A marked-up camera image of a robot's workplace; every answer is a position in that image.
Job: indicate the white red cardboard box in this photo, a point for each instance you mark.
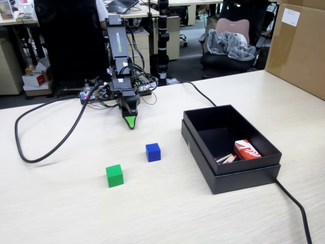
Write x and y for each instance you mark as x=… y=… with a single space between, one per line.
x=35 y=79

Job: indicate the robot controller circuit board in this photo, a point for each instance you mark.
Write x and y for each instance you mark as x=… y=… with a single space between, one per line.
x=89 y=96

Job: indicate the beige office desk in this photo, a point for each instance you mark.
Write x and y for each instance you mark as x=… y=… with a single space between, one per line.
x=10 y=22

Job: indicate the blue cube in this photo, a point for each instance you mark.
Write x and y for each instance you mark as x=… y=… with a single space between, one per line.
x=153 y=153

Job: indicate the green cube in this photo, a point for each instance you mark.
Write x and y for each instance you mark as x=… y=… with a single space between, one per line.
x=114 y=176

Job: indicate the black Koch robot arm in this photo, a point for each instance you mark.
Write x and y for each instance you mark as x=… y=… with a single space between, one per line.
x=119 y=38

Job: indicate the large brown cardboard box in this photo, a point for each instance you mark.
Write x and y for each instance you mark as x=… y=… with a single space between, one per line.
x=299 y=56

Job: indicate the grey blanket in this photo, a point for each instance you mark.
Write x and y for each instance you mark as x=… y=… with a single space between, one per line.
x=228 y=44

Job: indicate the clear acrylic photo stand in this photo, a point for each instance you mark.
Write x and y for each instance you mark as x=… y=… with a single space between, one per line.
x=6 y=10

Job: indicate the person in white shirt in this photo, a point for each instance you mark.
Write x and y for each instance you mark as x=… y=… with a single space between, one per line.
x=101 y=10

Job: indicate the office chair with grey cloth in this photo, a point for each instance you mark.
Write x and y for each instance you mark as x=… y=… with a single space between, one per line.
x=232 y=25

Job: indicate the black segmented pole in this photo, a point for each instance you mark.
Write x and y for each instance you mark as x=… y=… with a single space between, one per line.
x=163 y=38

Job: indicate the red-tipped wooden match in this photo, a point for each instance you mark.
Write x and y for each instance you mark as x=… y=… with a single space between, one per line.
x=233 y=159
x=224 y=157
x=228 y=159

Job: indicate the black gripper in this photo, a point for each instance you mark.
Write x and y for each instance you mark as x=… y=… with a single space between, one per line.
x=122 y=85

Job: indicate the tall black office chair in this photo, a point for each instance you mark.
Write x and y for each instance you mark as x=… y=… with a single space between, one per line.
x=71 y=38

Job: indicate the black open cardboard box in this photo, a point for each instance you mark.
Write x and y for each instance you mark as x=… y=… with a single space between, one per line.
x=254 y=132

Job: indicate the beige drawer cabinet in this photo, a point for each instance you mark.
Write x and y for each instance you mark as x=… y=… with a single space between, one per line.
x=174 y=38
x=141 y=48
x=8 y=73

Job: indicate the black laptop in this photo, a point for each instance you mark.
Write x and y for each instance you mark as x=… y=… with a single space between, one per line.
x=122 y=5

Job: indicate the orange white matchbox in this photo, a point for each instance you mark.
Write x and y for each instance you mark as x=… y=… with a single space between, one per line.
x=247 y=150

